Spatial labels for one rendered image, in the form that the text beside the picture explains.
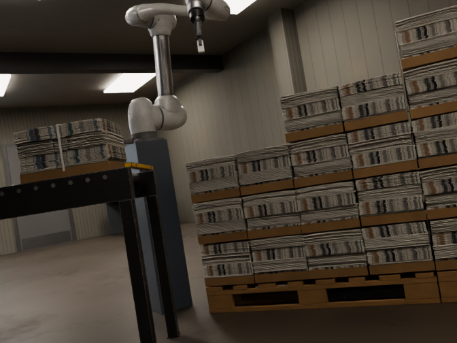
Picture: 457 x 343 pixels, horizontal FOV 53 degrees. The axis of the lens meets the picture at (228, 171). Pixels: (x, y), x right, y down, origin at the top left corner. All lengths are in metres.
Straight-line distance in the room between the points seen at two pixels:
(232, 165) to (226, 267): 0.54
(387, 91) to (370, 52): 3.45
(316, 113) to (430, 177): 0.59
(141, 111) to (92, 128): 0.84
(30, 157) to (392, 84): 1.62
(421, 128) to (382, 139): 0.18
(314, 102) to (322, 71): 3.94
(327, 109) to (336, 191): 0.40
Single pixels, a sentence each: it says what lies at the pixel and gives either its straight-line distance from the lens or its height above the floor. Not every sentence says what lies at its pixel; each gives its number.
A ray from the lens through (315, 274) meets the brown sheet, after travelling 2.35.
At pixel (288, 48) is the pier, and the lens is 6.43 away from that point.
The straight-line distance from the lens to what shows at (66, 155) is 1.99.
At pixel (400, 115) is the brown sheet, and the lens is 2.24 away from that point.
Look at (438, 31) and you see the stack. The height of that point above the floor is 1.20.
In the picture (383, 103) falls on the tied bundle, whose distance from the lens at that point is 2.25.
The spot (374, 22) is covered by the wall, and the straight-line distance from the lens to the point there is 5.70.
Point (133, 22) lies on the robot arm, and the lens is 2.93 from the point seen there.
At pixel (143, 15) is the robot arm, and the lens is 2.84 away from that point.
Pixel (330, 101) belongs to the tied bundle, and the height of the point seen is 1.00.
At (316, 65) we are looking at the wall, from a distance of 6.31.
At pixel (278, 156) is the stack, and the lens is 2.33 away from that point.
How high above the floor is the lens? 0.68
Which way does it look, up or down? 2 degrees up
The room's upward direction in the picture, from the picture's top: 9 degrees counter-clockwise
